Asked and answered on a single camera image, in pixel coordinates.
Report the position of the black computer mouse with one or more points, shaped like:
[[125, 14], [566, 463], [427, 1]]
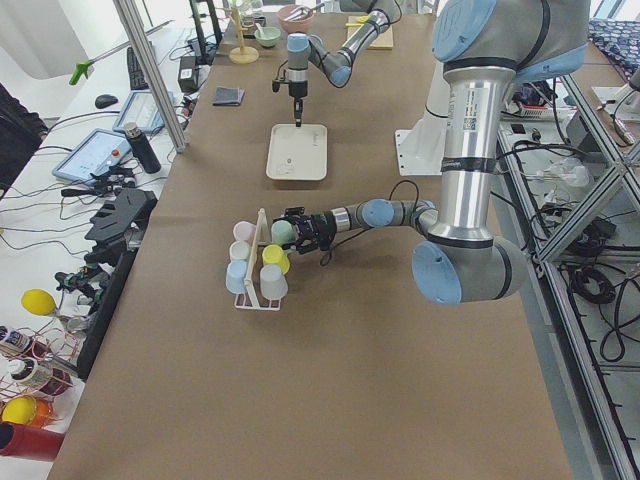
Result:
[[105, 100]]

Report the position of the upper teach pendant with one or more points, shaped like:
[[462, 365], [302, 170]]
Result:
[[99, 151]]

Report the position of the pink ice bowl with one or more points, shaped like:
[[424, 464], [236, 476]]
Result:
[[298, 26]]

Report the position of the wooden cup tree stand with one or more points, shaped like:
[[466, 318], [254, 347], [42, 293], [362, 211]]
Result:
[[242, 54]]

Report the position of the aluminium frame post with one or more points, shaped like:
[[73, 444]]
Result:
[[133, 26]]

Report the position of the white serving tray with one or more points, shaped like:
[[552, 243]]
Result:
[[297, 153]]

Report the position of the black tool stand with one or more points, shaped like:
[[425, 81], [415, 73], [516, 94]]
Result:
[[107, 266]]

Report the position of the cream cup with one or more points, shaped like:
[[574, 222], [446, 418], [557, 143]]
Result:
[[239, 250]]

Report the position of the blue cup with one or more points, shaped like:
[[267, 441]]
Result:
[[235, 276]]

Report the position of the yellow lemon toy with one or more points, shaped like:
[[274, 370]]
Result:
[[38, 302]]

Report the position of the red cylinder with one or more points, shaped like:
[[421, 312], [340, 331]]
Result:
[[26, 442]]

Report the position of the black water bottle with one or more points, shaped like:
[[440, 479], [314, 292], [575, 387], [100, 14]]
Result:
[[141, 148]]

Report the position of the yellow cup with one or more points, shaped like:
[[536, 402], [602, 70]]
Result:
[[274, 254]]

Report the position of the mint green bowl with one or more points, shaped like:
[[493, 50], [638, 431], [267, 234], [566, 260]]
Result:
[[272, 37]]

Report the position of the black keyboard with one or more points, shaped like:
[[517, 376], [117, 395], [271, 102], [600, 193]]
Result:
[[137, 80]]

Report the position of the grey folded cloth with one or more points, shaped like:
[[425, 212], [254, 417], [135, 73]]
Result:
[[228, 96]]

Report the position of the pink cup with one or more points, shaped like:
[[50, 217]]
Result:
[[244, 231]]

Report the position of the steel ice scoop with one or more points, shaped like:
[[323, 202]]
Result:
[[301, 12]]

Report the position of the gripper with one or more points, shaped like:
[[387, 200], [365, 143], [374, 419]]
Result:
[[321, 225], [298, 88]]

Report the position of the grey cup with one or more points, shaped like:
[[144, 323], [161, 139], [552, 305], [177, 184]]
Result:
[[273, 284]]

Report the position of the green cup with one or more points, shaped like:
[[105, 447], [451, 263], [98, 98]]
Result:
[[282, 232]]

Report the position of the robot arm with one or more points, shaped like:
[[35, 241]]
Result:
[[485, 47], [305, 49]]

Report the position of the white cup rack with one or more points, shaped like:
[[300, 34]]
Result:
[[251, 298]]

